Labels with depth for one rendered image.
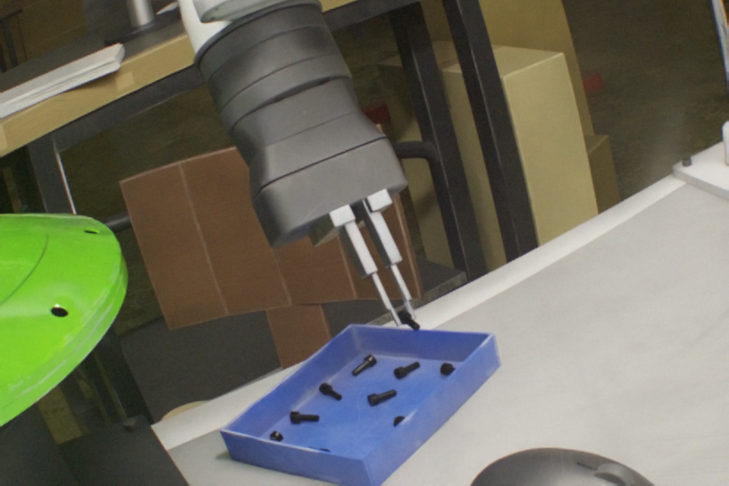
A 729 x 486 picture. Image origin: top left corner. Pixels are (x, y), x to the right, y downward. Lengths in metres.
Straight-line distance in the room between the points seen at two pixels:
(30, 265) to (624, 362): 0.32
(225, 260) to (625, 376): 0.81
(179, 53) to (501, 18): 1.92
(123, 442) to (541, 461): 0.28
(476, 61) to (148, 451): 1.52
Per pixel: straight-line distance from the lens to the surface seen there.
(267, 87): 0.58
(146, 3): 1.97
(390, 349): 0.66
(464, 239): 2.31
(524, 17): 3.55
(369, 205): 0.57
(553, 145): 2.32
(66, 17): 8.30
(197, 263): 1.32
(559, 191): 2.35
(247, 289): 1.32
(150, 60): 1.71
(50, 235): 0.52
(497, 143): 2.08
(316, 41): 0.60
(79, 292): 0.46
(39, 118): 1.65
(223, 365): 2.22
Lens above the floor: 1.21
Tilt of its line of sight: 19 degrees down
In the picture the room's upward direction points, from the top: 15 degrees counter-clockwise
